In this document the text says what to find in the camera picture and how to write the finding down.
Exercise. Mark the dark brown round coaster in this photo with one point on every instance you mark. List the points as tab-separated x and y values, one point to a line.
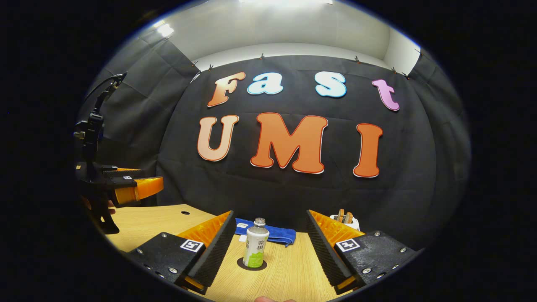
240	264

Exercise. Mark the water bottle with white label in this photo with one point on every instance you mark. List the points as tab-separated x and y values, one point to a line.
256	247

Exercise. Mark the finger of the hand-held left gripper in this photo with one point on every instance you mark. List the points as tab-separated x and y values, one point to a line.
144	186
123	173

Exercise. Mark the white plastic holder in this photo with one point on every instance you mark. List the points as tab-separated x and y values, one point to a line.
356	223

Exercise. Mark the small ceiling light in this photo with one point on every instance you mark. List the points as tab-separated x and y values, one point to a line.
164	29

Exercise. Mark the long ceiling light panel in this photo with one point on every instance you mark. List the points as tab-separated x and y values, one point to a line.
285	1

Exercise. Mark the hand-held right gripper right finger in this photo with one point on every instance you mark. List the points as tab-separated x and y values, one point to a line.
325	256

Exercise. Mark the blue cloth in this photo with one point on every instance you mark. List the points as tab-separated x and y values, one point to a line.
281	235

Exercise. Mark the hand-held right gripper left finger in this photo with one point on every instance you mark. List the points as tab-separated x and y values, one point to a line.
216	256

